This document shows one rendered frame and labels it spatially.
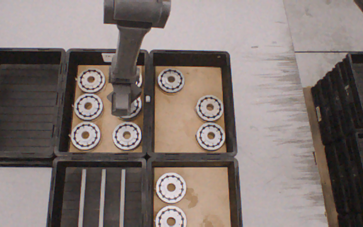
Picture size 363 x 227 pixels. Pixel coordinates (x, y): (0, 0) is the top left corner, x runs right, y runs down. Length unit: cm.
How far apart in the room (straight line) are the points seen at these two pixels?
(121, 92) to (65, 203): 45
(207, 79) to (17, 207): 87
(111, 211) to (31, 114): 47
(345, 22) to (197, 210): 211
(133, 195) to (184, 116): 34
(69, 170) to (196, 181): 45
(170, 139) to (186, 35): 55
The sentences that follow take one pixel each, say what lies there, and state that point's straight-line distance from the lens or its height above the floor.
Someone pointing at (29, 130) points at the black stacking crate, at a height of 83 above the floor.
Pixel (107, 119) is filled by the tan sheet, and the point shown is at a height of 83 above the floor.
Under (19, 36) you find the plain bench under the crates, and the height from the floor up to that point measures 70.
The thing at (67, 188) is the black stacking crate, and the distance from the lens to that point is 116.
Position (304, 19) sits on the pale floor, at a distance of 268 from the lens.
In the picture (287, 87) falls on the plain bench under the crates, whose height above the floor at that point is 70.
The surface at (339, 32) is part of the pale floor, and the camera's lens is 276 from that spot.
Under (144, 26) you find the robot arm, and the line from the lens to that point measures 58.
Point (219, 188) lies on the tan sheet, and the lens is 114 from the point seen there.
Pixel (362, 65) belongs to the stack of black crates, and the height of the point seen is 49.
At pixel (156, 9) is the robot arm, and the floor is 152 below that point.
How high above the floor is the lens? 194
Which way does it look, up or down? 70 degrees down
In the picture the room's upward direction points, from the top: 11 degrees clockwise
